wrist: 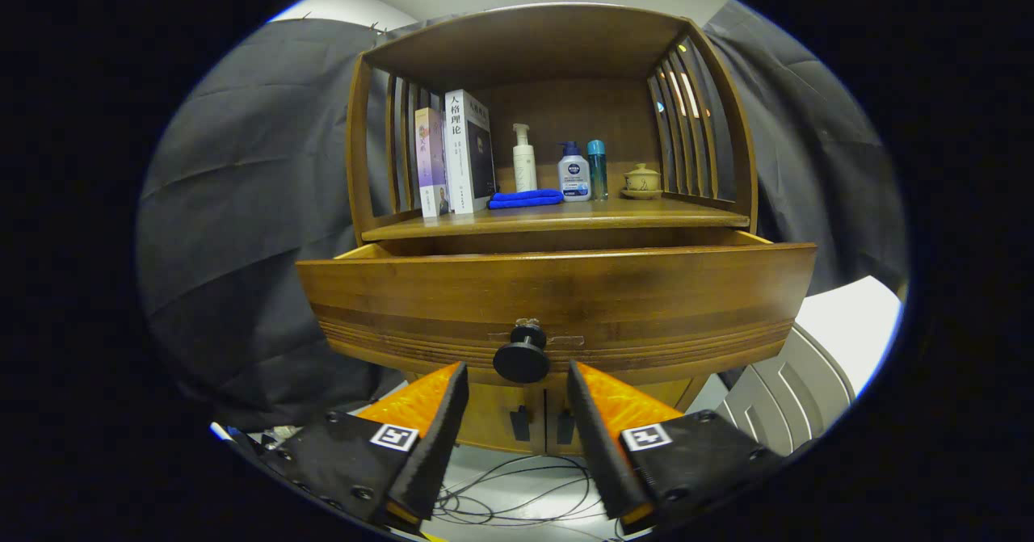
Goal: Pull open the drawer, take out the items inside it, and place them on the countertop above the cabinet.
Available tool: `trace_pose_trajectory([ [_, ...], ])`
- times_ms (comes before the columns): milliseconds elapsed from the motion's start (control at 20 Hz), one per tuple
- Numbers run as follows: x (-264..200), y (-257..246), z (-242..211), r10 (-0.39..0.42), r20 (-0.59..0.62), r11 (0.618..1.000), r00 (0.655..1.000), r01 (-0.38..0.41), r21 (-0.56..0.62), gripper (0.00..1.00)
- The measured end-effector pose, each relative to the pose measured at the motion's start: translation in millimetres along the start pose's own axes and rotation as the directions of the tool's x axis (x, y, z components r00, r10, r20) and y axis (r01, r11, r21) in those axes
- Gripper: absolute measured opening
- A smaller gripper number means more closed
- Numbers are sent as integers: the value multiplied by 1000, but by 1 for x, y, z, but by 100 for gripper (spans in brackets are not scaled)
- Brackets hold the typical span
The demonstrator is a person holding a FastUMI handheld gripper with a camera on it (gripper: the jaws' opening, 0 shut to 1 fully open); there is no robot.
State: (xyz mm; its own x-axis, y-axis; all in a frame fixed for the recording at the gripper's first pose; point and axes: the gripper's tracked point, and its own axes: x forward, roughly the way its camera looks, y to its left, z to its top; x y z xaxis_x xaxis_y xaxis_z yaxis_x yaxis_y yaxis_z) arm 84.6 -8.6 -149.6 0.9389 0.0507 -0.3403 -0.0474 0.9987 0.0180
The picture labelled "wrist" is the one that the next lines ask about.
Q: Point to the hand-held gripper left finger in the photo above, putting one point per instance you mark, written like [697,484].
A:
[440,445]

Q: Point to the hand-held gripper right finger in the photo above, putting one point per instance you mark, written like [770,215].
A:
[602,453]

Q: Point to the black round drawer knob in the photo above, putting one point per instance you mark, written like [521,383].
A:
[522,360]

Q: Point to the brown wooden drawer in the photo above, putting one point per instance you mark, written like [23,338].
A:
[565,292]

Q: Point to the wooden cabinet door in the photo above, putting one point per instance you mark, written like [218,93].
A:
[678,392]
[489,421]

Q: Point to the wooden countertop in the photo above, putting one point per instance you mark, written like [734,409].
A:
[614,212]

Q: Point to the brown wooden cabinet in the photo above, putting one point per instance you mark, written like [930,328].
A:
[525,41]

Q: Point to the blue folded cloth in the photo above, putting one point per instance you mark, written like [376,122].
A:
[525,199]

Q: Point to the white side unit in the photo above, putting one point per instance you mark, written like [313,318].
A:
[840,324]

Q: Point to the yellow lidded teacup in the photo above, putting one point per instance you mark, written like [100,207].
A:
[642,180]

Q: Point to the white bottle with blue cap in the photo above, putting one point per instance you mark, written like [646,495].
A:
[573,178]

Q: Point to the slim teal bottle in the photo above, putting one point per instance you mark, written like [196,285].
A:
[598,170]

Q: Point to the purple book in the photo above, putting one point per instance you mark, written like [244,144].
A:
[430,162]

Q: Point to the thick white book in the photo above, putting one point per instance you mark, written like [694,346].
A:
[459,162]

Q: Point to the white pump bottle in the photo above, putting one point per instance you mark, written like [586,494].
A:
[525,166]

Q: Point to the black backdrop cloth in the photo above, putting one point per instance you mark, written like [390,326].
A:
[242,203]

